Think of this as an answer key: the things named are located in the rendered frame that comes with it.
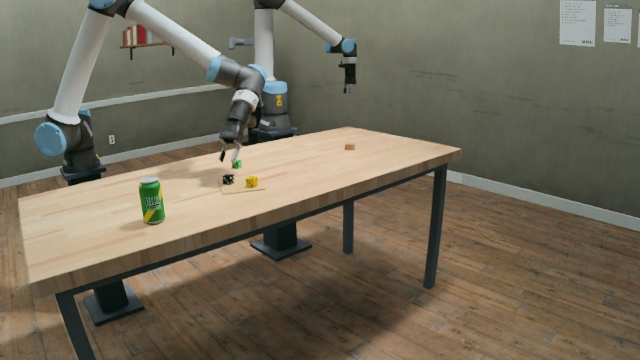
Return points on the green die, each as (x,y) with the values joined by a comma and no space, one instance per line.
(237,164)

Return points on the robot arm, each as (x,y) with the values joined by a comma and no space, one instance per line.
(80,75)
(265,45)

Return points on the green can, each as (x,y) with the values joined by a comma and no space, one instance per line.
(152,200)

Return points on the yellow die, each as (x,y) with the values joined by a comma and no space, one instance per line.
(252,182)

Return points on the black die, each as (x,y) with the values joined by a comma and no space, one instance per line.
(228,179)

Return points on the tan mat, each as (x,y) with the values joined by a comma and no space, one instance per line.
(242,189)

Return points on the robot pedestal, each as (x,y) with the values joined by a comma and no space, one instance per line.
(112,300)
(280,240)

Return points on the wooden table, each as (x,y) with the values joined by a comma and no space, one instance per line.
(350,165)

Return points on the tan book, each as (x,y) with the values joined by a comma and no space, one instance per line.
(127,36)

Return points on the white paper sheet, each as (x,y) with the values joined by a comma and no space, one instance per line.
(577,22)
(617,23)
(638,29)

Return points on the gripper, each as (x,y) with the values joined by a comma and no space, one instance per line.
(350,74)
(236,121)

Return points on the red book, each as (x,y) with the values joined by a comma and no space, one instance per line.
(141,35)

